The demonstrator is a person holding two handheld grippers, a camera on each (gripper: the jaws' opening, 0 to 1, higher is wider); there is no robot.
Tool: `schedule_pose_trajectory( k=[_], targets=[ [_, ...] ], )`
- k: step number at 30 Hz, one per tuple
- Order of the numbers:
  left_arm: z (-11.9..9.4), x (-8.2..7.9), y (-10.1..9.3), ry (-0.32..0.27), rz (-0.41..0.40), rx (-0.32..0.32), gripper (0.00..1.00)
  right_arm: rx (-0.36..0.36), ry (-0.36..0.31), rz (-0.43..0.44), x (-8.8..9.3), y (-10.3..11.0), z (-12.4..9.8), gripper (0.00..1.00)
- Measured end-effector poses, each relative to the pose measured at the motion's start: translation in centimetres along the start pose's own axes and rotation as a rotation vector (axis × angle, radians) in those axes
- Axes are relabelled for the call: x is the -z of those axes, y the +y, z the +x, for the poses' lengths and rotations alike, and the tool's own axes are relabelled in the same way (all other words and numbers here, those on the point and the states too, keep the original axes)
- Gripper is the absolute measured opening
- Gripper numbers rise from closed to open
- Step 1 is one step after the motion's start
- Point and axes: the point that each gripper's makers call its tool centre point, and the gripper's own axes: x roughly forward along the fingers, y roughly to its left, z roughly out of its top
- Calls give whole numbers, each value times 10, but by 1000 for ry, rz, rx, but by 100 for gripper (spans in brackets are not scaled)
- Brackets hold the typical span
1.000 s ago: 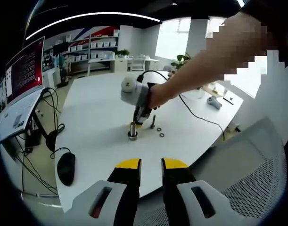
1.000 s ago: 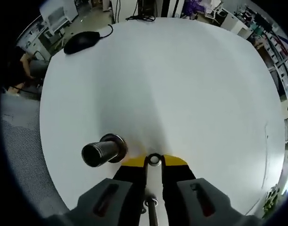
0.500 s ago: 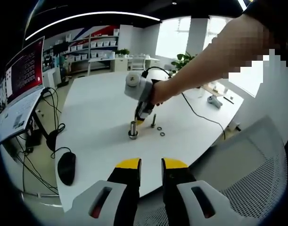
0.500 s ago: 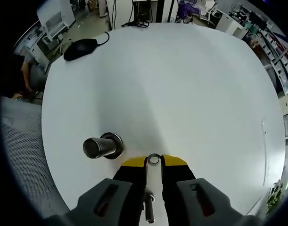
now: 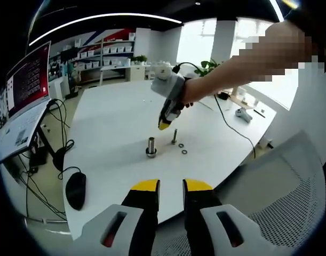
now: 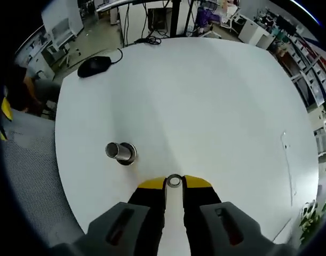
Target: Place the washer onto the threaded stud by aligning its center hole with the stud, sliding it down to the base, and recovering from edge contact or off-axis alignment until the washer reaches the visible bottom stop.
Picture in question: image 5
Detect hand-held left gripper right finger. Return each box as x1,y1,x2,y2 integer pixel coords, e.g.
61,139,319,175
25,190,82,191
182,178,268,256

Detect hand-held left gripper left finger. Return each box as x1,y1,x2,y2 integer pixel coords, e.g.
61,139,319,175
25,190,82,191
74,179,161,256

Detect large metal threaded stud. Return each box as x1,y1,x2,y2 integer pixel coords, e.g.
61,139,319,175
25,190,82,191
145,136,158,159

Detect person's right hand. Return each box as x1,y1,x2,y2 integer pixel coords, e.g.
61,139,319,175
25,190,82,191
181,78,204,109

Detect white desk with drawer cabinet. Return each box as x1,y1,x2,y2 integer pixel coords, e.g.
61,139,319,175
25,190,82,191
99,63,150,81

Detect small bushy green plant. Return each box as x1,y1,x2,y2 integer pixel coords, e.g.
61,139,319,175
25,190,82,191
130,54,148,65

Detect potted green plant white pot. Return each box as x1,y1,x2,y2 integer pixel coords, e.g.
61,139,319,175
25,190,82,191
194,59,222,78

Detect metal storage shelf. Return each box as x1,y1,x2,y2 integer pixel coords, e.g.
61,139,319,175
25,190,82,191
71,36,136,78

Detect rows of white storage bins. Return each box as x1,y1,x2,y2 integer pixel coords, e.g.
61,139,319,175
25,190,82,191
78,45,133,68

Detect grey white handheld controller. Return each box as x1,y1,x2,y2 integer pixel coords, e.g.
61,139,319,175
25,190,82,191
234,107,253,124

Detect black computer mouse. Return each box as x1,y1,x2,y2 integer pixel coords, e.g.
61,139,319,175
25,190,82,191
65,171,87,212

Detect grey mesh office chair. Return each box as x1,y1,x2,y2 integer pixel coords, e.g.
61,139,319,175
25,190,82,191
152,129,326,256

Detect curved ceiling light strip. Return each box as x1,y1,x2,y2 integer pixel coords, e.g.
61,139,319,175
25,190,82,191
28,13,184,46
268,0,285,22

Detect white framed computer monitor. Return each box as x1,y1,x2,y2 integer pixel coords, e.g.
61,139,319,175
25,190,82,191
4,41,52,118

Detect small printed card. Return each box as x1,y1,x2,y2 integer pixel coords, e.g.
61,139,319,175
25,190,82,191
14,130,29,147

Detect white standing desk black legs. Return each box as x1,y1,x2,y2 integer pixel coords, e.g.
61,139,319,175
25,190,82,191
0,98,66,172

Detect right hand-held gripper cable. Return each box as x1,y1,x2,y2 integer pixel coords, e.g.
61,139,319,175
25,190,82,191
172,62,257,159

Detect black mouse cable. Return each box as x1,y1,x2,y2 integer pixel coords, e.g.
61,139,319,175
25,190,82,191
57,138,83,180

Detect black power cable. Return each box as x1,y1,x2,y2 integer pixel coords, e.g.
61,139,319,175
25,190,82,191
17,154,68,222
46,98,76,150

